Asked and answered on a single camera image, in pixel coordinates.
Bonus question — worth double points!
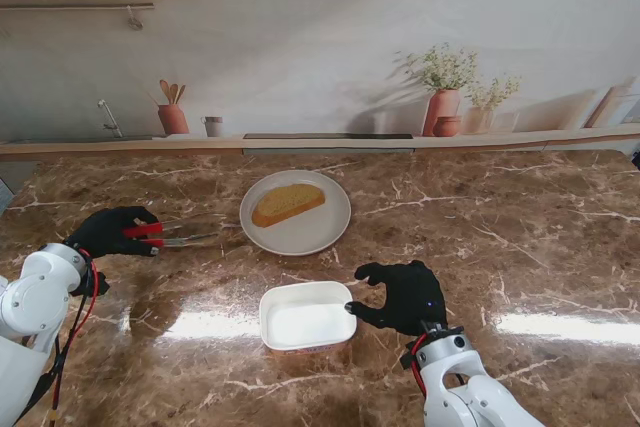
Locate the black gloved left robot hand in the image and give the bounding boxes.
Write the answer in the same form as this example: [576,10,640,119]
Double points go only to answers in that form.
[64,205,166,260]

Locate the red black left arm cable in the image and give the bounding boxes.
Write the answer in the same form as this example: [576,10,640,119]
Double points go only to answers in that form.
[9,248,100,424]

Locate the metal wall rail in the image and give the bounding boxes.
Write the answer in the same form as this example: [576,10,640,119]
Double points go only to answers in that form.
[0,2,155,11]

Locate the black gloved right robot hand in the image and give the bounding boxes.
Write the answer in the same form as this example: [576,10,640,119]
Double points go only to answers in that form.
[344,260,448,338]

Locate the white round plate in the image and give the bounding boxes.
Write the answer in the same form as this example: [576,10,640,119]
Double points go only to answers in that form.
[239,169,352,257]

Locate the leaning wooden cutting board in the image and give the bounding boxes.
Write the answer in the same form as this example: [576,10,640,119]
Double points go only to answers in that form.
[583,85,627,129]

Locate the toasted bread slice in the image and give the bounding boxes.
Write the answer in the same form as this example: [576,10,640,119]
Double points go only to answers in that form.
[250,183,326,229]

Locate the red black right arm cable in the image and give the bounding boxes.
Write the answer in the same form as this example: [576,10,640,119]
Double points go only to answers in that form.
[408,330,434,397]

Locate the white bento box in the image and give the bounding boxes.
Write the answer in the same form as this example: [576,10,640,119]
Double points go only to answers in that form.
[258,280,359,358]

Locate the wooden counter ledge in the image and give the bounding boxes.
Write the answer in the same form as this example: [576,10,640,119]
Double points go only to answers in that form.
[0,125,640,157]

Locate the terracotta pot with wooden utensils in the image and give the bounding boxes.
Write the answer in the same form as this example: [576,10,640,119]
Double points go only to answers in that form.
[156,78,192,137]

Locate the red handled metal kitchen tongs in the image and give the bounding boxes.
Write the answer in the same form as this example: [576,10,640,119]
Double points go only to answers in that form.
[122,218,242,250]

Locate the red black arm cable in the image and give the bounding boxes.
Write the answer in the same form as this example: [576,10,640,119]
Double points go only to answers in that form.
[408,330,434,397]
[9,248,100,424]

